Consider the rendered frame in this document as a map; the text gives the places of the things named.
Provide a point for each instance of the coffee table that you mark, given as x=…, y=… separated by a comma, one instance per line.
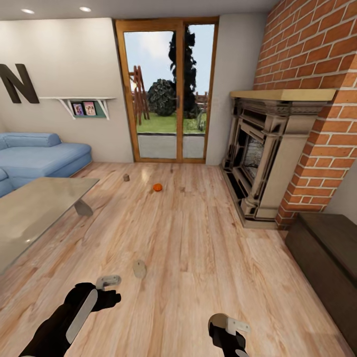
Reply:
x=28, y=212

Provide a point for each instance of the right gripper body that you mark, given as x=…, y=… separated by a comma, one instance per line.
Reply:
x=221, y=337

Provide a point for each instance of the door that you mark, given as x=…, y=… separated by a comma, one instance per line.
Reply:
x=168, y=70

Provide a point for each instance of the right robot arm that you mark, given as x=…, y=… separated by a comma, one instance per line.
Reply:
x=229, y=339

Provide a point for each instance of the decorative sign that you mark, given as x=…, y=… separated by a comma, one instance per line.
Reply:
x=10, y=81

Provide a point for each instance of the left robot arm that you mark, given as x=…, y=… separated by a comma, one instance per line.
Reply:
x=55, y=336

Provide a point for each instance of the sofa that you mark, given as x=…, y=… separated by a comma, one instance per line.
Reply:
x=26, y=156

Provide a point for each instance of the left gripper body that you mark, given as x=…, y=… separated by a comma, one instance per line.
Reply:
x=107, y=300

